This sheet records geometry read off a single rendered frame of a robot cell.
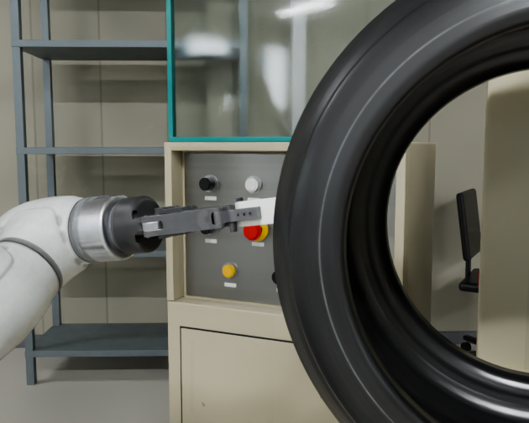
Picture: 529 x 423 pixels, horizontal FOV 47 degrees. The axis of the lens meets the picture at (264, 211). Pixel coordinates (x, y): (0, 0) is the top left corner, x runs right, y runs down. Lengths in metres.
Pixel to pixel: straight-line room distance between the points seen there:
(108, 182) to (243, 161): 2.53
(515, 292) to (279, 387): 0.63
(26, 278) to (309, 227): 0.38
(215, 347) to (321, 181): 0.91
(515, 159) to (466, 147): 3.07
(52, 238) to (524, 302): 0.65
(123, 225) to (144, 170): 3.02
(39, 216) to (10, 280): 0.11
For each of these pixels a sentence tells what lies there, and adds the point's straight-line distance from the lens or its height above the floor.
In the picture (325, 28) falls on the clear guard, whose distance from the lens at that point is 1.30.
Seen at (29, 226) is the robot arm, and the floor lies 1.16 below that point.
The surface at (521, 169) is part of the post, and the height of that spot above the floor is 1.23.
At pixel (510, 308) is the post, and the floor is 1.03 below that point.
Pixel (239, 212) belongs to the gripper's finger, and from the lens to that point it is 0.72.
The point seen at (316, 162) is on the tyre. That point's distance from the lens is 0.56.
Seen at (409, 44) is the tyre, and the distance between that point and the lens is 0.56.
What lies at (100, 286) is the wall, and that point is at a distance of 3.96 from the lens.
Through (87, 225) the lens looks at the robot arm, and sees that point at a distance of 0.81.
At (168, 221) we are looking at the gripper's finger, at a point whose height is 1.17.
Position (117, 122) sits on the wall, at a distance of 3.83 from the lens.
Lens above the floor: 1.26
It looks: 6 degrees down
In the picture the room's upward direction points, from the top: straight up
